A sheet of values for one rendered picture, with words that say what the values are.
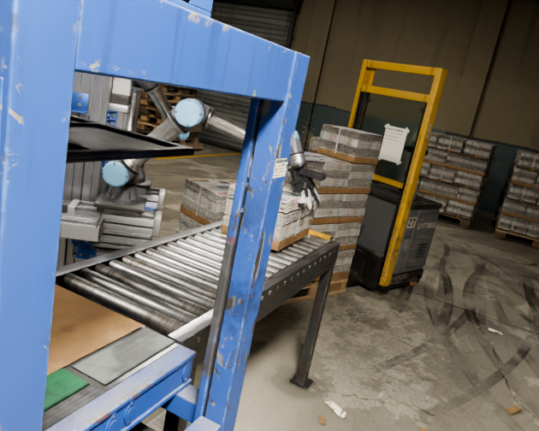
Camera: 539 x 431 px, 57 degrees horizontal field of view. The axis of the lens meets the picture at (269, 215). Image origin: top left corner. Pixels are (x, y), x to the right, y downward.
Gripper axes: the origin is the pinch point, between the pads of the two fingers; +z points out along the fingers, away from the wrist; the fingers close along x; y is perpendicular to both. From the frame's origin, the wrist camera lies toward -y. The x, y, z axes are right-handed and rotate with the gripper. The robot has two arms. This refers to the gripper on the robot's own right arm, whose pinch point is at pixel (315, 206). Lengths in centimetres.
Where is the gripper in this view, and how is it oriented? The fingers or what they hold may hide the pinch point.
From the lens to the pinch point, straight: 221.1
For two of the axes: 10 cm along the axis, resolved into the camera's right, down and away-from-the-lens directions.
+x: -4.4, 1.4, -8.9
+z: 2.8, 9.6, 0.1
